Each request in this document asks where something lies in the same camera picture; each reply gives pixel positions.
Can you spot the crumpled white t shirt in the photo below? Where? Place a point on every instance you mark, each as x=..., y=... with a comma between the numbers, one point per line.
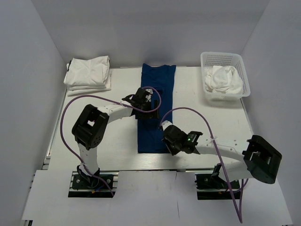
x=223, y=79

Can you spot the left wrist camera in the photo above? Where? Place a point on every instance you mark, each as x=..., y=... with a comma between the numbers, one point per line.
x=140, y=98

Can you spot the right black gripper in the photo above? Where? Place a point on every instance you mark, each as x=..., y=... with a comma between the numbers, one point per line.
x=172, y=151

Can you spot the white plastic basket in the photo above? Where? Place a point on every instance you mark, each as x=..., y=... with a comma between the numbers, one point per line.
x=209, y=59

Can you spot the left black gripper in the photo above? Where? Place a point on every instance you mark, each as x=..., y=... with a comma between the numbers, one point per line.
x=150, y=115

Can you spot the blue t shirt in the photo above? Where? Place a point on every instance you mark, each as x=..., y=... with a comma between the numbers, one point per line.
x=161, y=78

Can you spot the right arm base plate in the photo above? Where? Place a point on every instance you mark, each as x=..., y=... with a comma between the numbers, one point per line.
x=211, y=188

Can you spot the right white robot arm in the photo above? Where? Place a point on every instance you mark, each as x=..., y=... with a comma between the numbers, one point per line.
x=254, y=158

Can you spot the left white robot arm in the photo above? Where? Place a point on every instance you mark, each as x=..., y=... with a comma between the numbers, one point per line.
x=89, y=130

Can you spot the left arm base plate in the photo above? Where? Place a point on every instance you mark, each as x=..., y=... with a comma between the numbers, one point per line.
x=80, y=188

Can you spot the white t shirt stack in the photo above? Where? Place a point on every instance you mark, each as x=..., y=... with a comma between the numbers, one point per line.
x=86, y=76

